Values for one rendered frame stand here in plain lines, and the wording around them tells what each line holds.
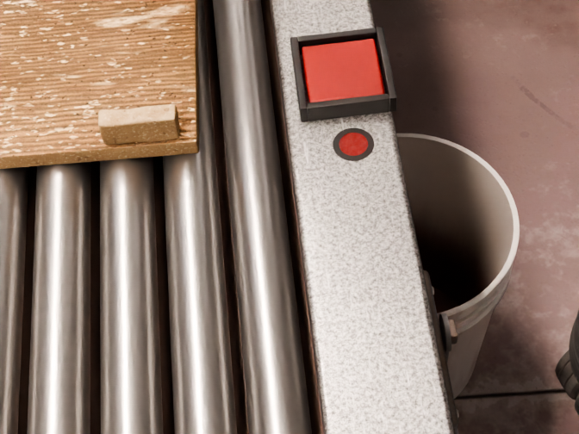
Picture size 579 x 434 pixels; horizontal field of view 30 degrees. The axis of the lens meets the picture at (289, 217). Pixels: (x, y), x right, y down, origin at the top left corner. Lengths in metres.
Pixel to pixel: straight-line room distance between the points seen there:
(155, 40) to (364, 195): 0.22
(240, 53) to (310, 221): 0.17
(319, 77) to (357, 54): 0.04
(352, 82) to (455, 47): 1.29
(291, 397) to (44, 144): 0.28
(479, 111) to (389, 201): 1.24
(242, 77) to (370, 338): 0.25
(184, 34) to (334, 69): 0.13
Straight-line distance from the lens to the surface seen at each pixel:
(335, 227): 0.79
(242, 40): 0.91
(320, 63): 0.87
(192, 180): 0.82
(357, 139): 0.84
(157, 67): 0.88
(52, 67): 0.90
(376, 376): 0.74
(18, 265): 0.83
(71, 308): 0.79
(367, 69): 0.87
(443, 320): 0.85
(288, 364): 0.74
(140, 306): 0.78
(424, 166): 1.58
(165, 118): 0.81
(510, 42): 2.16
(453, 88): 2.07
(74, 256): 0.81
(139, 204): 0.82
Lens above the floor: 1.58
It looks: 57 degrees down
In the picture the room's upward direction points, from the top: 6 degrees counter-clockwise
